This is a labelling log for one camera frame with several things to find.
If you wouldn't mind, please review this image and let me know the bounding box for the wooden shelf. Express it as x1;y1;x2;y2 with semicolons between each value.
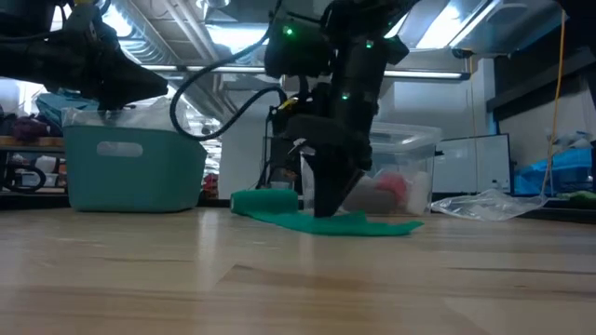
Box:
0;134;66;196

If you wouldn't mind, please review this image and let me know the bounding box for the purple cloth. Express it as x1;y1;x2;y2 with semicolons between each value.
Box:
11;114;50;143

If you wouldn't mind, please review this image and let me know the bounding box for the red item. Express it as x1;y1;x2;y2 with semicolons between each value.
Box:
374;170;409;207

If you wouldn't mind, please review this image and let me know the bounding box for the large clear plastic bag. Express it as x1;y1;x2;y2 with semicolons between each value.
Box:
60;96;193;134

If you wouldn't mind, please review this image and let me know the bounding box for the white board black frame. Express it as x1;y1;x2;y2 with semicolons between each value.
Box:
432;133;512;194

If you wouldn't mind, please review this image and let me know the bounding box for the blue tarp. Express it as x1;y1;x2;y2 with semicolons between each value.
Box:
513;147;595;195

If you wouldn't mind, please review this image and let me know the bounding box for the green object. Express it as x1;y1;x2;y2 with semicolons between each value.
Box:
556;190;596;209

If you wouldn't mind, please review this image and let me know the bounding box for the teal cloth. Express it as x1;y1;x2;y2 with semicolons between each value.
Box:
35;90;102;127

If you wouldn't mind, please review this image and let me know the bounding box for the teal plastic bin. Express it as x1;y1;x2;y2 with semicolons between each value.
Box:
63;124;209;213

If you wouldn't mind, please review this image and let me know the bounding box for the clear plastic zip bag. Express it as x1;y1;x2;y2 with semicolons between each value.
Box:
429;188;549;222

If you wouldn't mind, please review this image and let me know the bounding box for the coiled black cable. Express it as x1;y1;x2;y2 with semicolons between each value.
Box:
2;162;47;194

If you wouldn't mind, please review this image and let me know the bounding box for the teal plastic object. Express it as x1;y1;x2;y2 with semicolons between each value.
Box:
229;187;425;237

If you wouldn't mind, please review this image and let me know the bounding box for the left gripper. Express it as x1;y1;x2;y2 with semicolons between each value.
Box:
32;27;169;111

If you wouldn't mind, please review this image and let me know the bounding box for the black metal stand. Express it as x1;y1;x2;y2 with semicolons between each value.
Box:
258;115;308;193

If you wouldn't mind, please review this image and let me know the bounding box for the white roll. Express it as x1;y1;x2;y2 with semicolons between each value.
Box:
407;170;432;216

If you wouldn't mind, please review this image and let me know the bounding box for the small red object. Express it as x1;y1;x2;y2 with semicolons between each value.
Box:
202;172;220;199

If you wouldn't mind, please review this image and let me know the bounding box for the long ceiling light bar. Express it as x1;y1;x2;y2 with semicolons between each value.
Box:
139;63;471;81

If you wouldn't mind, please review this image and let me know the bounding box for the clear lidded plastic box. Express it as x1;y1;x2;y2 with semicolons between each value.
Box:
300;121;442;217

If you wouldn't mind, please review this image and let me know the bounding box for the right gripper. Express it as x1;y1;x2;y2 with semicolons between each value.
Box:
271;83;374;220

